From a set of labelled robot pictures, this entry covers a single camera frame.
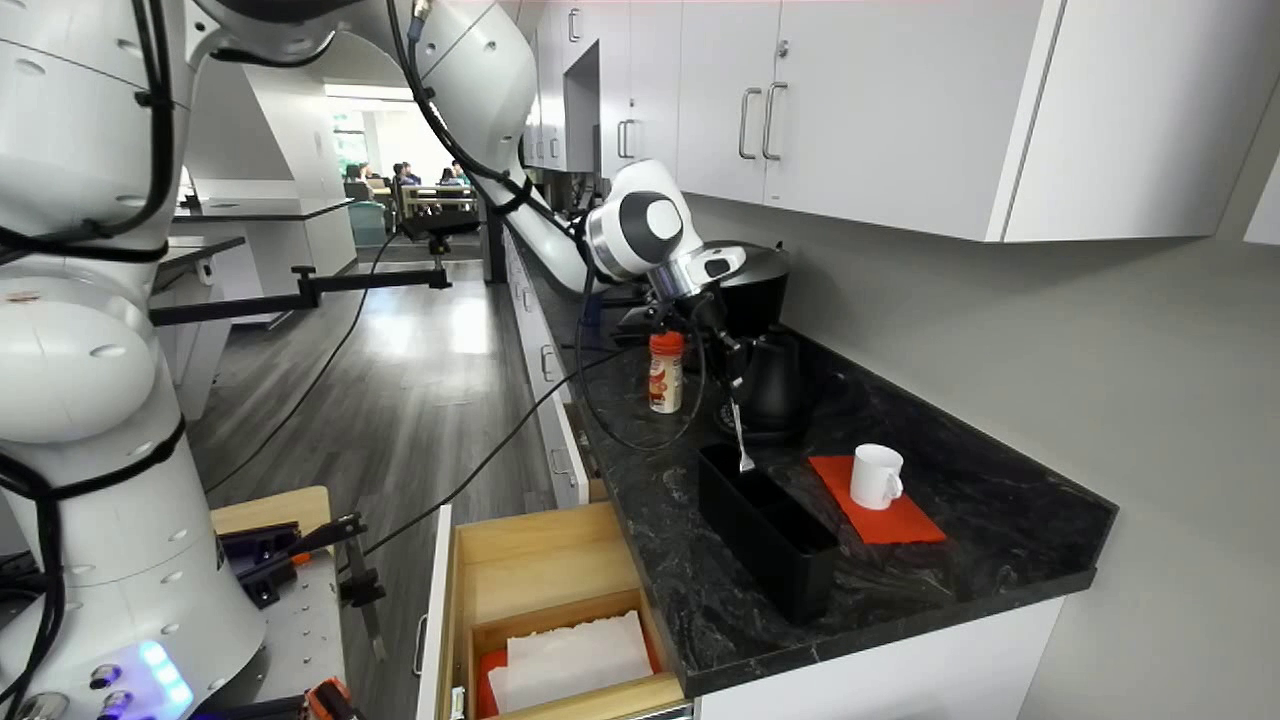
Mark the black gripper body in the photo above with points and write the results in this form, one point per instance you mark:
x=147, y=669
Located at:
x=717, y=313

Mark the open wooden drawer white front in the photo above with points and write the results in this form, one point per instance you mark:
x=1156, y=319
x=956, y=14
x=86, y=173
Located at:
x=532, y=547

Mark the black gooseneck kettle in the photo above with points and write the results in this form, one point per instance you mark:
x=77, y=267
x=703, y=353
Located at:
x=777, y=393

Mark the black coffee maker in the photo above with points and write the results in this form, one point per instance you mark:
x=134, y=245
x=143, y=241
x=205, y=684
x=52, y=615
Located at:
x=762, y=285

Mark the creamer bottle red lid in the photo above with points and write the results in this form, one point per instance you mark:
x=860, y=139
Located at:
x=666, y=383

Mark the white ceramic mug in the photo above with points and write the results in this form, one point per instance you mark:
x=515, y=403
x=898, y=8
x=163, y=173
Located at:
x=876, y=481

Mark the red rectangular mat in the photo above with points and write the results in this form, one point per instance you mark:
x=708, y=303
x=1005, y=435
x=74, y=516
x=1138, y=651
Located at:
x=904, y=522

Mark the white upper cabinets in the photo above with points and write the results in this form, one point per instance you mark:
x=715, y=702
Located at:
x=904, y=93

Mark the wooden organizer tray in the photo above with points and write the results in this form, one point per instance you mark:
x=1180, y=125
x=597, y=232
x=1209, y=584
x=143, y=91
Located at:
x=561, y=609

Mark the white napkin stack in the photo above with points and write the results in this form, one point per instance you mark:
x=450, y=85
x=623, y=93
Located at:
x=572, y=661

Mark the white lower cabinet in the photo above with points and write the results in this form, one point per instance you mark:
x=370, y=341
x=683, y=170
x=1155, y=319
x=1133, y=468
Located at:
x=904, y=665

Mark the red tray liner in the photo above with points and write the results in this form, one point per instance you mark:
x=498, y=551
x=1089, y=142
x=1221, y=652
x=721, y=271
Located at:
x=488, y=669

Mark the white background counter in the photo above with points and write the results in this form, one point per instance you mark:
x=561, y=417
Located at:
x=285, y=241

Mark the small wooden board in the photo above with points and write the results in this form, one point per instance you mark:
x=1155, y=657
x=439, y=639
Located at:
x=282, y=505

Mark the black clamp with plug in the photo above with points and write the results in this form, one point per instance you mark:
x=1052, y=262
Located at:
x=266, y=553

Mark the grey robot mounting table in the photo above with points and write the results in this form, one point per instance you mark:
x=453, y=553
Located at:
x=300, y=640

